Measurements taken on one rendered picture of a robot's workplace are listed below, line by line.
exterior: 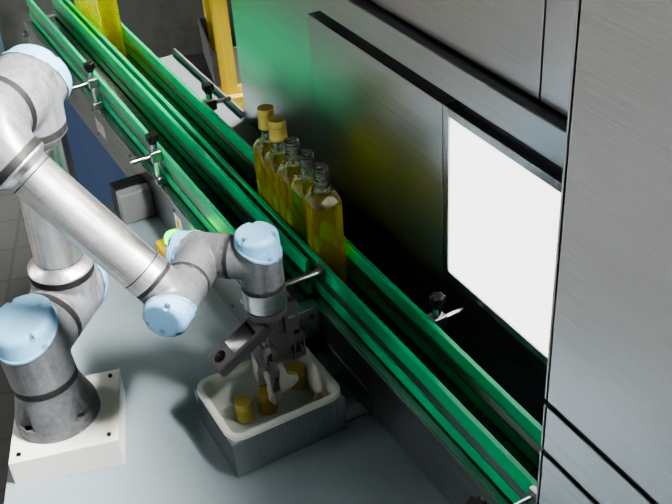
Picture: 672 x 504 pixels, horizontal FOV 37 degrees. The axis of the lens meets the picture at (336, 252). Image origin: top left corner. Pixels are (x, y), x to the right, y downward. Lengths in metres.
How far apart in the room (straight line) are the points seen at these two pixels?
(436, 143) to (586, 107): 0.93
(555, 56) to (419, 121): 0.37
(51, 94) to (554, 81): 0.77
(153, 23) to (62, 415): 3.31
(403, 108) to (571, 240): 0.95
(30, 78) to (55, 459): 0.67
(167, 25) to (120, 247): 3.44
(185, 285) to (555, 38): 0.67
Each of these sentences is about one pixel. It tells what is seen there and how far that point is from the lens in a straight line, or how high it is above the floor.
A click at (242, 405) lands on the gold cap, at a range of 1.83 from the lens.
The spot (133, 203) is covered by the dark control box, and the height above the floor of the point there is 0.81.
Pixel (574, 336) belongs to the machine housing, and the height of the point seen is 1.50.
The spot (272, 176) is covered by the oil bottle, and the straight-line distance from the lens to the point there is 2.00.
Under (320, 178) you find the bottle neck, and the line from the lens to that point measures 1.84.
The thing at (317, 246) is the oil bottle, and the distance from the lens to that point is 1.90.
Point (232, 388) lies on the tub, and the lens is 1.89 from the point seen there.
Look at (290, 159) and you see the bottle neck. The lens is 1.94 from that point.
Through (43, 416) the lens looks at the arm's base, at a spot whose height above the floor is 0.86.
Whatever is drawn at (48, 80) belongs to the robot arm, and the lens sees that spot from 1.65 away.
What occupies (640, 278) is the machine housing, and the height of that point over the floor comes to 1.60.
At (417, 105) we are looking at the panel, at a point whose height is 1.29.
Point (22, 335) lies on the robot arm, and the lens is 1.75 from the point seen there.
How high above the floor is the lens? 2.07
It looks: 35 degrees down
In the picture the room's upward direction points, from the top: 4 degrees counter-clockwise
